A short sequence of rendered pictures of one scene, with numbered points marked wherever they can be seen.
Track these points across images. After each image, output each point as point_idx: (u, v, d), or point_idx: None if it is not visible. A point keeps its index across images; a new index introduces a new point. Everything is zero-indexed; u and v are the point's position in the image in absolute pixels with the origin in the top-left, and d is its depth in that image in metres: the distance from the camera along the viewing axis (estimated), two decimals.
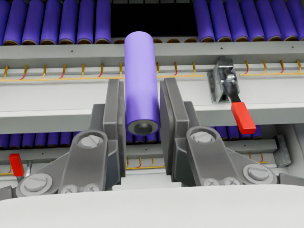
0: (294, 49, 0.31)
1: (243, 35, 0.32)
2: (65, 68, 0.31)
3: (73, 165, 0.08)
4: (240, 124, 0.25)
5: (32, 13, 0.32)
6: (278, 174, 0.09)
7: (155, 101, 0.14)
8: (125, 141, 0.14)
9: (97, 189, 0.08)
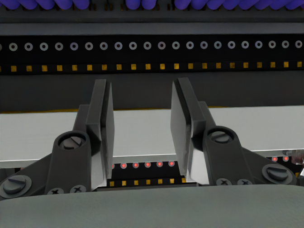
0: None
1: None
2: None
3: (56, 168, 0.08)
4: None
5: (253, 2, 0.33)
6: (299, 176, 0.09)
7: None
8: (113, 142, 0.14)
9: (84, 188, 0.08)
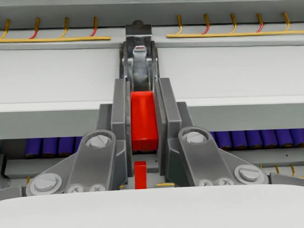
0: None
1: None
2: (260, 35, 0.21)
3: (80, 165, 0.08)
4: None
5: None
6: (269, 173, 0.09)
7: None
8: (131, 141, 0.14)
9: (104, 189, 0.08)
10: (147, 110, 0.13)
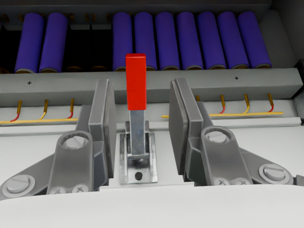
0: (239, 81, 0.22)
1: (171, 64, 0.23)
2: None
3: (59, 167, 0.08)
4: (131, 76, 0.16)
5: None
6: (296, 176, 0.09)
7: (34, 58, 0.23)
8: (116, 141, 0.14)
9: (87, 188, 0.08)
10: None
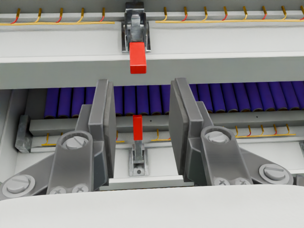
0: None
1: None
2: (223, 11, 0.29)
3: (59, 167, 0.08)
4: None
5: None
6: (296, 176, 0.09)
7: None
8: (116, 141, 0.14)
9: (87, 188, 0.08)
10: (140, 51, 0.21)
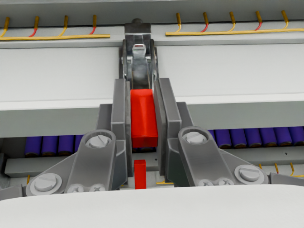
0: None
1: None
2: (259, 33, 0.21)
3: (80, 165, 0.08)
4: None
5: None
6: (269, 173, 0.09)
7: None
8: (131, 141, 0.14)
9: (104, 189, 0.08)
10: (147, 108, 0.13)
